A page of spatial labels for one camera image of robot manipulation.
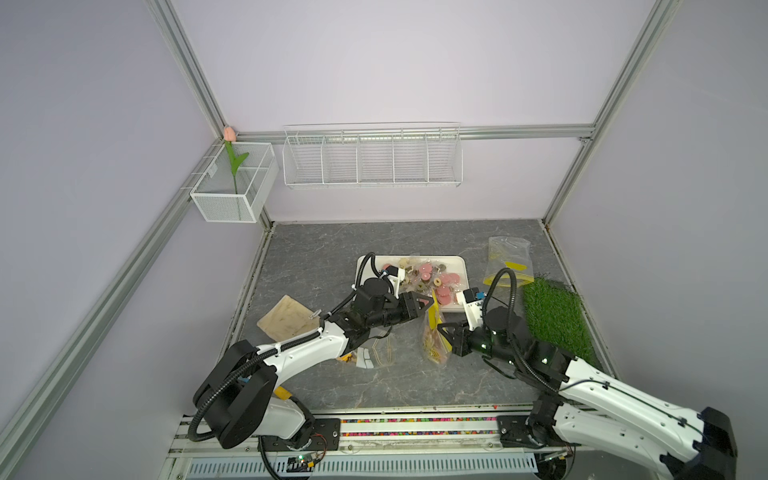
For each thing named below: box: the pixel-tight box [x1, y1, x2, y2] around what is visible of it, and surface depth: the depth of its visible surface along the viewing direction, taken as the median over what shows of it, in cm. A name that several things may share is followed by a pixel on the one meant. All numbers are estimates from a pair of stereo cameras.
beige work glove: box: [257, 294, 320, 342], surface depth 97 cm
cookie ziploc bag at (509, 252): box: [483, 236, 535, 287], surface depth 110 cm
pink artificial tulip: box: [223, 126, 249, 195], surface depth 92 cm
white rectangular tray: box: [355, 255, 469, 311], surface depth 102 cm
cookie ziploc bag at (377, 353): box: [336, 334, 395, 369], surface depth 80 cm
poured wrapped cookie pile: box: [382, 258, 460, 305], surface depth 101 cm
